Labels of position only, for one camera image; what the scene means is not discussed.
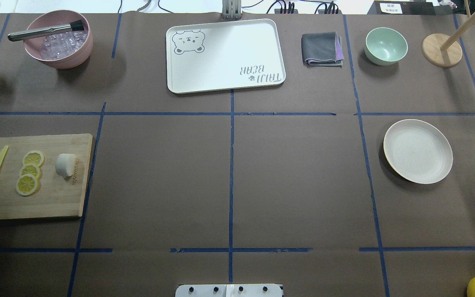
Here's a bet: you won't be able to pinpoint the folded grey cloth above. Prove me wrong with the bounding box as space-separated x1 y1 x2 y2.
301 32 344 66

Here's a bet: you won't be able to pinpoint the middle lemon slice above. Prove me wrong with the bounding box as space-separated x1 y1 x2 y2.
19 163 42 179

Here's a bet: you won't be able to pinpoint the wooden mug tree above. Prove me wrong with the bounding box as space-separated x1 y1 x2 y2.
422 12 475 68

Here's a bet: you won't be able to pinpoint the aluminium frame post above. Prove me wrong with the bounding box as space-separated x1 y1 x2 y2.
222 0 242 19

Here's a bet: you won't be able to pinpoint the ice cubes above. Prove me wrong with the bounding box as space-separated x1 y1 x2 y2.
40 31 88 60

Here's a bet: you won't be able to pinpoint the beige round plate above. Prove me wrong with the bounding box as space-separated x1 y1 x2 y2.
383 120 454 184

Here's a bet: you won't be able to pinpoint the black remote box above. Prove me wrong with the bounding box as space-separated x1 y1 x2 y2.
367 0 433 15

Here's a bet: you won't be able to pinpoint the white steamed bun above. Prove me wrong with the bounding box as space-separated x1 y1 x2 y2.
55 153 77 177

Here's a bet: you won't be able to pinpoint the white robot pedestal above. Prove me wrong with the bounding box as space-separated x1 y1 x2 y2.
175 283 284 297

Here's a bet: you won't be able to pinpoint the pink bowl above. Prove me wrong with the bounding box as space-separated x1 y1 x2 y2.
24 10 94 69

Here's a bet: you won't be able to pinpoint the white bear tray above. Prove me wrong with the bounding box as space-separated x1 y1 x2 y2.
166 19 286 94

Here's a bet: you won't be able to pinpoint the black power strip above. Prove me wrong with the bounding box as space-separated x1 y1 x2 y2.
266 0 341 14

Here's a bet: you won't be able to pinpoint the lemon slice near bun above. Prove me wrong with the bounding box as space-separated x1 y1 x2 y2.
22 151 45 167

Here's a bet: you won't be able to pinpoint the mint green bowl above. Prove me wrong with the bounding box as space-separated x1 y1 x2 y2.
364 28 408 66

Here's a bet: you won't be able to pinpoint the far lemon slice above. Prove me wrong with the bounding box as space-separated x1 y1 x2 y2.
15 174 40 197

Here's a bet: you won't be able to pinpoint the steel muddler tool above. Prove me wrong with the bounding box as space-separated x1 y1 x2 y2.
7 20 85 42

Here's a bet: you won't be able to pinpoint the bamboo cutting board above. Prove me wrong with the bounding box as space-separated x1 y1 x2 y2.
0 134 94 219

